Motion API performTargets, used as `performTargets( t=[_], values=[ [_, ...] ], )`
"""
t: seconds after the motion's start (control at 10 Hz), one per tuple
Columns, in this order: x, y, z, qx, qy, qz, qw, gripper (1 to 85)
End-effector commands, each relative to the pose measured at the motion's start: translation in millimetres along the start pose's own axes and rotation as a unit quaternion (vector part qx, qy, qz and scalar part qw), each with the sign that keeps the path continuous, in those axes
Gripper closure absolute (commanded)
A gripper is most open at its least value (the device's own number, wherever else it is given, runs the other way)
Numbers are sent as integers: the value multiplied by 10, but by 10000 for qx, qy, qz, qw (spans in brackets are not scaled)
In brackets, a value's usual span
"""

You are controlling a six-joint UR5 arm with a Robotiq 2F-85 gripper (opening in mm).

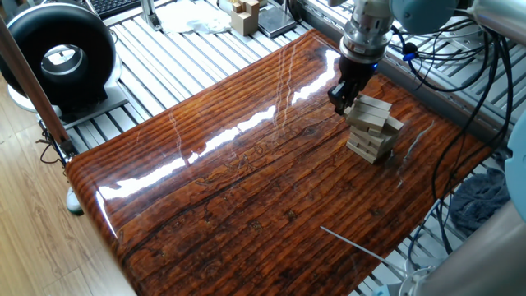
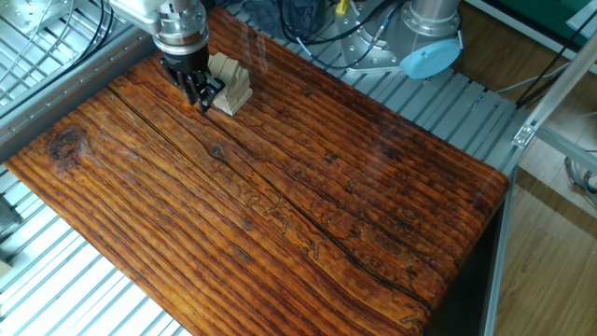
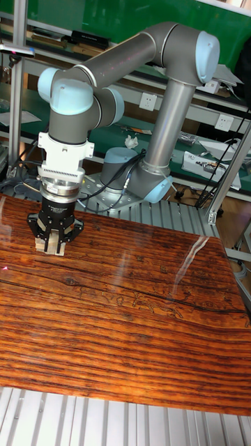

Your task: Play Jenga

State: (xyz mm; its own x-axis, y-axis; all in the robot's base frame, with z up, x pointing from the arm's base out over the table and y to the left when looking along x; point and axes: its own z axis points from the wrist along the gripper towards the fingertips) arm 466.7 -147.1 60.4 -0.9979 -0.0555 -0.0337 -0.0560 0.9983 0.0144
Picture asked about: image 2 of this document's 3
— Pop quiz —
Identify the glossy wood grain table cover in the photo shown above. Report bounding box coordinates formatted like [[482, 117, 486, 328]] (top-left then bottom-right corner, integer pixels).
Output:
[[3, 5, 510, 336]]

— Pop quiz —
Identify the grey blue towel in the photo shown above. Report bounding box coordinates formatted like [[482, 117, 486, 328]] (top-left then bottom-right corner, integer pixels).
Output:
[[242, 0, 327, 41]]

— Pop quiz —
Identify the wooden Jenga block tower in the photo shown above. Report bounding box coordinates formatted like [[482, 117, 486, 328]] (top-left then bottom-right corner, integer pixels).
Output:
[[207, 51, 255, 118]]

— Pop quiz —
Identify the aluminium frame crossbar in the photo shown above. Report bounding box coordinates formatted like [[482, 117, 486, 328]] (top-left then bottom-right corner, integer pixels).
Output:
[[535, 126, 597, 173]]

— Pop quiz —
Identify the grey cable bundle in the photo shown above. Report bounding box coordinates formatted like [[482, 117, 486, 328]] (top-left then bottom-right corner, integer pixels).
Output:
[[562, 151, 597, 209]]

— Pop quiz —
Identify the black cable along post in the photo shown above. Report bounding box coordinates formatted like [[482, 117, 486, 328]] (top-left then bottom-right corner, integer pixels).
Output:
[[515, 21, 597, 109]]

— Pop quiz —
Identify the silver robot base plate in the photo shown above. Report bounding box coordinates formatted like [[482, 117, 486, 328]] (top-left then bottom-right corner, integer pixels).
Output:
[[338, 11, 423, 76]]

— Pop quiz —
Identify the aluminium frame post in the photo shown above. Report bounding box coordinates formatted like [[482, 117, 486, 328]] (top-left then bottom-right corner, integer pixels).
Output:
[[511, 30, 597, 150]]

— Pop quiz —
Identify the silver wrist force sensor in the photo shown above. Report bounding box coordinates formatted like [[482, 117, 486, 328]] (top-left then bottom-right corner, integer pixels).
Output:
[[153, 0, 211, 57]]

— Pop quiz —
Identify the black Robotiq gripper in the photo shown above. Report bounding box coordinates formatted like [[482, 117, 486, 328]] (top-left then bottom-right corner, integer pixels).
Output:
[[160, 46, 226, 114]]

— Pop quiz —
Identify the grey aluminium edge rail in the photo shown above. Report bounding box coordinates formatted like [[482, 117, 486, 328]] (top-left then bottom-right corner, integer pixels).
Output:
[[0, 21, 162, 162]]

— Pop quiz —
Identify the aluminium table leg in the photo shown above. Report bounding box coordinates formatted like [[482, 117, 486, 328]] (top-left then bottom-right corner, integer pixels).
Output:
[[479, 167, 519, 336]]

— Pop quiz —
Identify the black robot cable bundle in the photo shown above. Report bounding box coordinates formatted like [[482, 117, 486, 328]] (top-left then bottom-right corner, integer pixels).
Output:
[[278, 0, 411, 71]]

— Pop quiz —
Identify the silver perforated mounting plate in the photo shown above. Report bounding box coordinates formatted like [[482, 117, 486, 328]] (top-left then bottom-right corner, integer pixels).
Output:
[[0, 0, 64, 36]]

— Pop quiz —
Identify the black cable pair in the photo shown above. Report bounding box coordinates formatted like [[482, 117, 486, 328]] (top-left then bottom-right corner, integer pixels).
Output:
[[69, 0, 118, 69]]

